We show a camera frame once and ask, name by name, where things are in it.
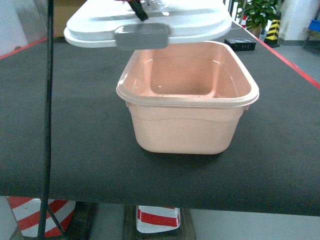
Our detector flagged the pink plastic storage box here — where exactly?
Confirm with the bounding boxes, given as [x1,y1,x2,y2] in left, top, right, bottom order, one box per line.
[116,41,260,155]

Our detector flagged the white box lid grey latch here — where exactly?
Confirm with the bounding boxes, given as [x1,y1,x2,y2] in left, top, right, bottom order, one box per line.
[64,0,233,50]

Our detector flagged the small black box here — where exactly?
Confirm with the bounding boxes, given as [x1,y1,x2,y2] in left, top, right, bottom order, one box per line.
[223,38,256,52]

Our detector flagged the cardboard box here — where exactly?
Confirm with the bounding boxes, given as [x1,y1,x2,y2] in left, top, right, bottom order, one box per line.
[53,0,86,38]

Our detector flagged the right red-white traffic cone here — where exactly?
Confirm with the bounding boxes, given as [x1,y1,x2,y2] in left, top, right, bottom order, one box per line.
[122,205,196,240]

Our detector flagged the red-white traffic cone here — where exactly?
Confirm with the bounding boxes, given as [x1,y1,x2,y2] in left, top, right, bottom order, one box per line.
[6,196,98,240]
[240,15,248,29]
[122,205,196,240]

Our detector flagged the far red-white traffic cone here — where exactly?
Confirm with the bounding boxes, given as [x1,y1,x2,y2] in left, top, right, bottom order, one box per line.
[240,15,248,29]

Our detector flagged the yellow-black traffic cone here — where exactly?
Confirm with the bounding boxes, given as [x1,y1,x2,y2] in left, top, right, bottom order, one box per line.
[263,11,282,48]

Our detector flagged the green potted plant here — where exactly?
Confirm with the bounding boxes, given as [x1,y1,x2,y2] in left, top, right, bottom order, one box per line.
[236,0,280,38]

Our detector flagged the left red-white traffic cone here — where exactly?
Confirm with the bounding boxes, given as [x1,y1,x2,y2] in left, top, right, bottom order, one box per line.
[6,196,98,240]

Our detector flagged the steel shelf with blue bins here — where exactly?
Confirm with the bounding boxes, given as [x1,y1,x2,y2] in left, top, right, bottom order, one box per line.
[302,20,320,48]

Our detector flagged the black hanging cable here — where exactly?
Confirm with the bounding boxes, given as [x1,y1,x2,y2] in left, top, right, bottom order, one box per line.
[37,0,66,240]

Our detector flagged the red conveyor frame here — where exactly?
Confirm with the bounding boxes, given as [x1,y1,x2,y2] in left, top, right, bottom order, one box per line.
[0,37,320,89]

